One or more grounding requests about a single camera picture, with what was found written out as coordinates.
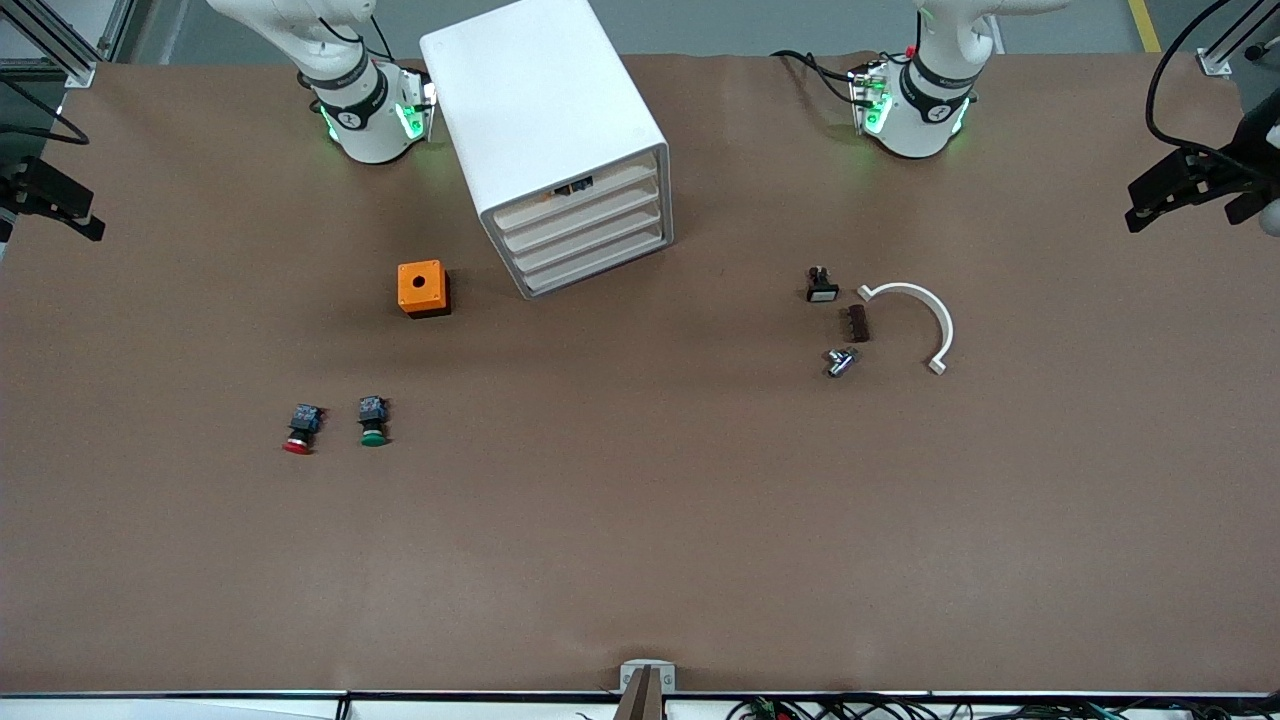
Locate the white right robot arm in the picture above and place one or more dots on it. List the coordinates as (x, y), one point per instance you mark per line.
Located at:
(370, 130)

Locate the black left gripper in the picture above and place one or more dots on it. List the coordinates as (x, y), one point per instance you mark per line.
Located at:
(1226, 168)

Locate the white drawer cabinet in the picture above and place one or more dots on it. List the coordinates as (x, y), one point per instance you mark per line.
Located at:
(540, 100)

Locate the green mushroom push button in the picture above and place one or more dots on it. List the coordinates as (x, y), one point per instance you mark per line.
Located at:
(373, 425)

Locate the aluminium frame post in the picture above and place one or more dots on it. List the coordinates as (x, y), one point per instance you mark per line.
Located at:
(1215, 62)
(62, 52)

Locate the silver metal bolt fitting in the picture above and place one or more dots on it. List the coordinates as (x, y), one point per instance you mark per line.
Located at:
(840, 362)

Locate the red mushroom push button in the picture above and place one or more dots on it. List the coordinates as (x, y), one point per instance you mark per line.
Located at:
(300, 430)

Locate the white plastic drawer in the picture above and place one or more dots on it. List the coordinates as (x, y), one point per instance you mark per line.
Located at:
(630, 181)

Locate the orange button enclosure box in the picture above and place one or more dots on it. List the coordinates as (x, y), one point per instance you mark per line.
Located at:
(420, 283)

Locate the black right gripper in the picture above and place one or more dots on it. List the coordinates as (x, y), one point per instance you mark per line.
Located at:
(22, 185)

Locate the brown upright bar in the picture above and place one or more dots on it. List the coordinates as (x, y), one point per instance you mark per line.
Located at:
(640, 702)

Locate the black switch with white face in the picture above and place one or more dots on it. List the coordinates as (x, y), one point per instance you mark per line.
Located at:
(822, 288)

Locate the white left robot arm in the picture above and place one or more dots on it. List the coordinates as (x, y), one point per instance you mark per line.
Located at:
(915, 125)

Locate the small brown cylinder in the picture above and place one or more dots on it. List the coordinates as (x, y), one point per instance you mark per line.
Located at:
(856, 323)

